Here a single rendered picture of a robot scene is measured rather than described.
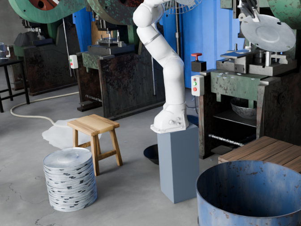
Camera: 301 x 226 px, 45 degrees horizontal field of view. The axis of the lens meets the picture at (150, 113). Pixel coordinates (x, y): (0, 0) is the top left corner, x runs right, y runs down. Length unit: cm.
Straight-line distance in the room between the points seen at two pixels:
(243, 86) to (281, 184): 94
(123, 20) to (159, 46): 149
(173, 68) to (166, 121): 31
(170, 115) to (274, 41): 68
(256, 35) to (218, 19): 217
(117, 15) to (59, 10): 178
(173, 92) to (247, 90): 59
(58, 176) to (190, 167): 76
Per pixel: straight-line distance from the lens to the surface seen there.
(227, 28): 408
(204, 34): 433
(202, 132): 264
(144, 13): 184
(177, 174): 211
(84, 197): 223
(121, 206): 222
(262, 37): 204
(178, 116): 201
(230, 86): 245
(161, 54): 195
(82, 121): 268
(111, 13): 332
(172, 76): 188
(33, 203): 242
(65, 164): 216
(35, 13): 486
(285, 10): 210
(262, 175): 163
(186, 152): 208
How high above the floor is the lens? 118
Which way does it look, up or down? 18 degrees down
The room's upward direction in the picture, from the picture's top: 4 degrees counter-clockwise
